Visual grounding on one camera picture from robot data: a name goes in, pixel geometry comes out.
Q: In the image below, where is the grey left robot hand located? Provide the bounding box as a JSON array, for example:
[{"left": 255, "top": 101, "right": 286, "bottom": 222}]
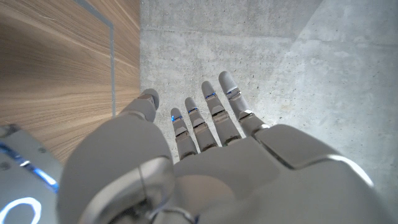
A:
[{"left": 57, "top": 70, "right": 398, "bottom": 224}]

